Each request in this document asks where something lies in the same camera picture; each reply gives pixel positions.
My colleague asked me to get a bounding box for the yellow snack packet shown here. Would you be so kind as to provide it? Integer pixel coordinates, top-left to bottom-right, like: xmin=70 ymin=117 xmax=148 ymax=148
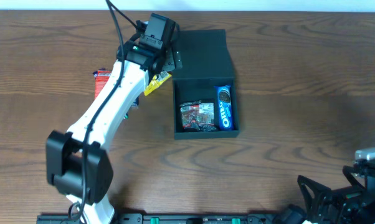
xmin=143 ymin=72 xmax=172 ymax=96

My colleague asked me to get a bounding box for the black box with lid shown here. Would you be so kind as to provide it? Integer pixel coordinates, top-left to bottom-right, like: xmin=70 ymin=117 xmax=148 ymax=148
xmin=173 ymin=29 xmax=240 ymax=140

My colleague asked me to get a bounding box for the black snack packet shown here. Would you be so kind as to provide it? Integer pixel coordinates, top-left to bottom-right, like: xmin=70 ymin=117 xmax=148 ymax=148
xmin=179 ymin=100 xmax=219 ymax=132

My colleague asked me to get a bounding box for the blue Oreo packet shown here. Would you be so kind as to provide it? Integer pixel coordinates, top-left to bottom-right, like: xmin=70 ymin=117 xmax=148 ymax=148
xmin=214 ymin=85 xmax=234 ymax=131

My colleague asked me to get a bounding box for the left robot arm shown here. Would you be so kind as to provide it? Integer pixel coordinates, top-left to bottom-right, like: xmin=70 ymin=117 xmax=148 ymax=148
xmin=45 ymin=33 xmax=181 ymax=223

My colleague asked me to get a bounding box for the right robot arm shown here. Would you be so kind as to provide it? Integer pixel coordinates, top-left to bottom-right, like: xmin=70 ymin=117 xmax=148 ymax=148
xmin=272 ymin=163 xmax=375 ymax=224

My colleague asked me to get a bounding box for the small blue carton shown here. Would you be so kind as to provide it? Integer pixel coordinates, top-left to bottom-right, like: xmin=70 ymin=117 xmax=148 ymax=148
xmin=131 ymin=97 xmax=140 ymax=109

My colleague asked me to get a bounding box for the orange Reese's packet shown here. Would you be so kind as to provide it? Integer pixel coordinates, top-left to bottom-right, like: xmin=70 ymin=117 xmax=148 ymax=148
xmin=93 ymin=68 xmax=112 ymax=98

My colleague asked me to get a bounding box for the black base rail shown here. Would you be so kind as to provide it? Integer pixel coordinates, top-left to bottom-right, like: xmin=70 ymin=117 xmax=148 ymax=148
xmin=36 ymin=212 xmax=288 ymax=224

